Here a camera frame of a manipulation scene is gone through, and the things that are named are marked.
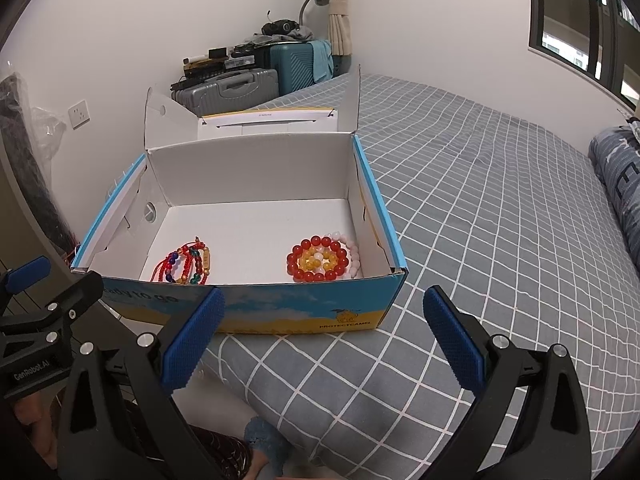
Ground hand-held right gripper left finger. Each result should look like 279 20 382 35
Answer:
56 286 226 480

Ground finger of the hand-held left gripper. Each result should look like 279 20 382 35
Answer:
0 256 52 306
0 271 104 341

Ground multicoloured glass bead bracelet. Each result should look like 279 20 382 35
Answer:
164 249 211 287

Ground white pearl bead bracelet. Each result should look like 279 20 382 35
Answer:
324 230 364 279

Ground grey checked bed sheet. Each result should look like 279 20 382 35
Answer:
197 72 640 480

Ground grey suitcase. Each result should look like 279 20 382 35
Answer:
171 67 279 117

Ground dark framed window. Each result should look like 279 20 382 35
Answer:
526 0 640 113

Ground teal suitcase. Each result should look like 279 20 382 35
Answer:
254 39 334 97

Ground clutter pile on suitcases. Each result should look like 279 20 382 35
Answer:
171 19 314 88

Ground black item in plastic bag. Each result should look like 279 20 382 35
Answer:
0 72 77 257

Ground person's left hand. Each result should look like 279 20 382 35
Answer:
12 395 61 468

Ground yellow bead bracelet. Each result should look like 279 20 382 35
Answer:
298 245 338 272

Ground white wall socket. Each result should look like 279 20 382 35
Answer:
67 101 92 129

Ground red string bracelet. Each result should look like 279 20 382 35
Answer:
151 236 214 287

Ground person's patterned clothing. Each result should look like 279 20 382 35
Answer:
175 410 301 480

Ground blue and yellow cardboard box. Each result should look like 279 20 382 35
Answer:
70 64 409 337

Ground beige curtain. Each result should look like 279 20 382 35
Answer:
322 0 354 79

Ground red bead bracelet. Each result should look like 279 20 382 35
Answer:
286 234 351 282

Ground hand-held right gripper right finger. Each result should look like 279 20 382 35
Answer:
423 285 594 480

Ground folded blue grey quilt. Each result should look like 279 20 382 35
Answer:
588 124 640 273

